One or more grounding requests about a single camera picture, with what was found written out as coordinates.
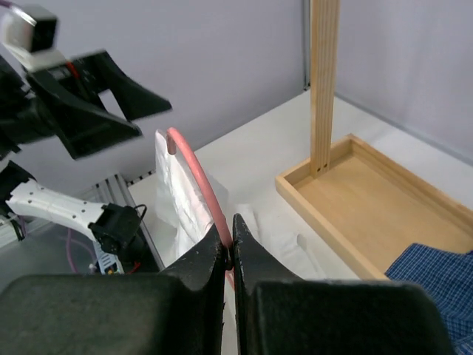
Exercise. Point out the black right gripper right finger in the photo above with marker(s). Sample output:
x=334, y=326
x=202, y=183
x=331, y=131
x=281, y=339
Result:
x=280, y=313

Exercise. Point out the pink wire hanger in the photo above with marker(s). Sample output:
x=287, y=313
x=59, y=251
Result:
x=175, y=141

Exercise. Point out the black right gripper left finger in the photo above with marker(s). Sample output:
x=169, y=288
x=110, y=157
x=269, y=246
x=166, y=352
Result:
x=175, y=311

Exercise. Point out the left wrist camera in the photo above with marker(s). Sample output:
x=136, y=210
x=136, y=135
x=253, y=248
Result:
x=28, y=32

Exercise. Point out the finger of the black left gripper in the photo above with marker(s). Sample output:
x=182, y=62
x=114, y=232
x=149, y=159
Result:
x=97, y=72
x=83, y=127

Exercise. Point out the wooden clothes rack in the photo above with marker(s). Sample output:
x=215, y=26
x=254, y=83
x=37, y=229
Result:
x=364, y=205

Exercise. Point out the blue checkered shirt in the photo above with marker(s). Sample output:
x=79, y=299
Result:
x=447, y=278

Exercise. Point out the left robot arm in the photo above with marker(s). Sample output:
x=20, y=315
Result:
x=115, y=228

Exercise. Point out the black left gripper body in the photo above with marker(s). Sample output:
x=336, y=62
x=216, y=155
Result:
x=25, y=118

